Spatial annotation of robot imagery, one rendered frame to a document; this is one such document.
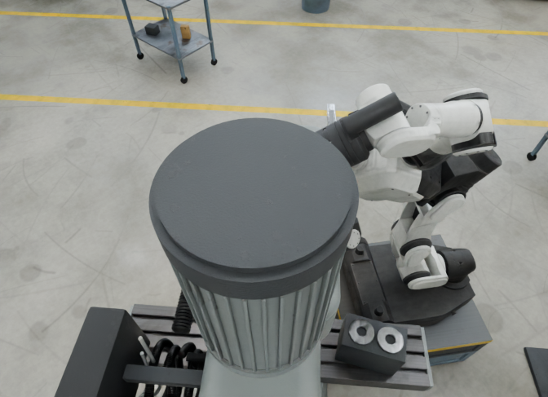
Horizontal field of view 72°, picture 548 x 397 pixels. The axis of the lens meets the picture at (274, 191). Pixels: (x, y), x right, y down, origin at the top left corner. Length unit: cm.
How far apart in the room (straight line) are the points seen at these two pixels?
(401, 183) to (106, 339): 90
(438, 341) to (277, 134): 204
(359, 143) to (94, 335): 63
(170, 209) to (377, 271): 194
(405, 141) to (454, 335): 183
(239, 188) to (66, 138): 383
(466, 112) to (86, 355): 85
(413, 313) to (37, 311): 239
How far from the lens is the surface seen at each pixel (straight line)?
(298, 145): 39
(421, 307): 220
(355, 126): 64
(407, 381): 166
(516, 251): 340
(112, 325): 87
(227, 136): 41
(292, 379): 74
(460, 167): 147
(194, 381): 88
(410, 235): 172
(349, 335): 145
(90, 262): 313
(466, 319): 247
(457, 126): 80
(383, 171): 120
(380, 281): 219
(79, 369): 86
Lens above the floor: 248
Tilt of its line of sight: 51 degrees down
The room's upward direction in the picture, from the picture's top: straight up
